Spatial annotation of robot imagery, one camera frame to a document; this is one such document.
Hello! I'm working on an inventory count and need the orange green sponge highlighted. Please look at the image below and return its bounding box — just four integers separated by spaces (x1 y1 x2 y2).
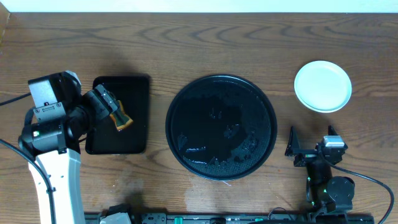
109 100 134 131

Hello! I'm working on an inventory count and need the light green plate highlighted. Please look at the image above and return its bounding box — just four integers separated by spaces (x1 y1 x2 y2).
294 60 353 113

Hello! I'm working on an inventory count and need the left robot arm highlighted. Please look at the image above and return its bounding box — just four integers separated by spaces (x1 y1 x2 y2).
19 82 121 223

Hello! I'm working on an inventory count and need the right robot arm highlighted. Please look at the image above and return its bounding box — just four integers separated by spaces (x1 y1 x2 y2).
285 126 355 222

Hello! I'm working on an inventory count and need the black rectangular tray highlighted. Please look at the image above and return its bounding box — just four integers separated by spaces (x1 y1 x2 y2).
85 75 150 155

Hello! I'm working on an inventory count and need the black round tray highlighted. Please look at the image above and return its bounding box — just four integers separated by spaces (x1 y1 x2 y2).
165 74 277 181

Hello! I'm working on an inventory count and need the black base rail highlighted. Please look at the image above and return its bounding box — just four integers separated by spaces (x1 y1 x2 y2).
84 204 375 224

